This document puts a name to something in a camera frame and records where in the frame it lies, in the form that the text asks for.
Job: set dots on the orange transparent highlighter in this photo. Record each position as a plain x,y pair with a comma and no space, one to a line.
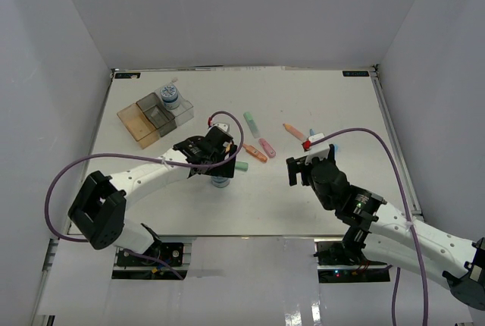
255,153

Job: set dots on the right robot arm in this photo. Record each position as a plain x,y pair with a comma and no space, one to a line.
380,232

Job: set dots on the yellow orange highlighter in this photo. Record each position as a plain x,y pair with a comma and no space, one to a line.
294,132

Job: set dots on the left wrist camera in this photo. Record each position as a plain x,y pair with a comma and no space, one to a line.
218,131

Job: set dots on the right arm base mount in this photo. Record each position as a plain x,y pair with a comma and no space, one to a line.
331,252

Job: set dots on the blue lidded jar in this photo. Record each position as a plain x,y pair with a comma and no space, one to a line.
220,182
170,96

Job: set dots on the orange transparent tray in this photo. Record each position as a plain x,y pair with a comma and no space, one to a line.
138,125

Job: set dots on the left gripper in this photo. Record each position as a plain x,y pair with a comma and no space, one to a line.
225,170

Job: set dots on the green capped highlighter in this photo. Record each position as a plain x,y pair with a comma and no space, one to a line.
252,124

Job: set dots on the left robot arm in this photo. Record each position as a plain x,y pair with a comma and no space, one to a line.
99,209

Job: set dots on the grey transparent tray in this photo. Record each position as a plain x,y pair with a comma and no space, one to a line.
162,119

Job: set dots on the pink transparent highlighter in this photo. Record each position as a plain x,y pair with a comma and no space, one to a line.
268,149

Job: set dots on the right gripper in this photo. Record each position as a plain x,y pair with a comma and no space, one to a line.
298,166

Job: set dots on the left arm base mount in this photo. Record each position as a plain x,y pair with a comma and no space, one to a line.
171,253

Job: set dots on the green transparent highlighter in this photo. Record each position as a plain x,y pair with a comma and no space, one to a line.
241,166

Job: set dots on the clear transparent tray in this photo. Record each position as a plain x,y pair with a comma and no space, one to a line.
184,112

